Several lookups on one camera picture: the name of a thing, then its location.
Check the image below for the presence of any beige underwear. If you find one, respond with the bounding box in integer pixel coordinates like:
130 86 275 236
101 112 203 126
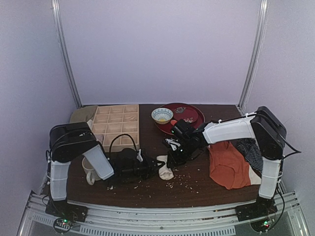
157 155 174 180

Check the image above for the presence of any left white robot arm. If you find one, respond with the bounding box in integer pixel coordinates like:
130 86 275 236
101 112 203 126
47 122 165 202

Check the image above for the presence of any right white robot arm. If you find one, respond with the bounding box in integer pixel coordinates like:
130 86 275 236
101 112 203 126
163 106 286 200

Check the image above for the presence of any orange underwear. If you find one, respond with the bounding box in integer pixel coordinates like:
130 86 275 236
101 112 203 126
207 141 261 190

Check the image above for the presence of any striped dark underwear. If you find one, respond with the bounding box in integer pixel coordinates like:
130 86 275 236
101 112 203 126
236 138 263 173

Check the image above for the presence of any round red tray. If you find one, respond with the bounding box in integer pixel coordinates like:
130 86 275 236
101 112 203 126
161 103 205 129

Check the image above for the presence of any red floral small plate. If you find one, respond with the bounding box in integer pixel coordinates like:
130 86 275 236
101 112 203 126
172 106 199 123

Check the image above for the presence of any white ceramic mug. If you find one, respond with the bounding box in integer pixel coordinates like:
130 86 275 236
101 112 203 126
82 157 101 185

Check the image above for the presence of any blue patterned bowl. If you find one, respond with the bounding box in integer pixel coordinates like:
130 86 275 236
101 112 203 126
151 108 173 124

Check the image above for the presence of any wooden compartment tray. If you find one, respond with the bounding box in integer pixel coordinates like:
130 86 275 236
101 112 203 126
92 104 140 152

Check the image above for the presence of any olive cloth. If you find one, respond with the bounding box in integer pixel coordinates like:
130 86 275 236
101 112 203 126
69 105 98 123

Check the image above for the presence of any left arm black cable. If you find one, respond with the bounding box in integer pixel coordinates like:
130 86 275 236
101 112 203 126
45 132 137 160

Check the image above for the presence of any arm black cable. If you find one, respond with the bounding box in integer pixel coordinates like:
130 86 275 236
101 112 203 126
45 132 137 160
253 112 301 222

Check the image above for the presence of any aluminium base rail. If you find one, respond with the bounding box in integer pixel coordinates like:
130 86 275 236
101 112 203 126
18 190 310 236

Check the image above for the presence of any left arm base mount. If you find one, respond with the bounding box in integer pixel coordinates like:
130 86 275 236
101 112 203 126
45 197 88 222

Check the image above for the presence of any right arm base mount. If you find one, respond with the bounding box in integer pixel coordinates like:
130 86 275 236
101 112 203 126
235 196 278 222

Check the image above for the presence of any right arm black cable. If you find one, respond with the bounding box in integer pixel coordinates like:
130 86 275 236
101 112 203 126
253 112 301 222

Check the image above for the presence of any right aluminium frame post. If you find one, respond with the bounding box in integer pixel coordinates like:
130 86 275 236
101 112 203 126
238 0 269 113

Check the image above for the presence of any aluminium frame post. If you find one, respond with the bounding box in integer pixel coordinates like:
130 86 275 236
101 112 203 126
51 0 82 108
238 0 269 113

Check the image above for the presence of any left aluminium frame post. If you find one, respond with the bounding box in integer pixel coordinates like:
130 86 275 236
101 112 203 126
51 0 82 108

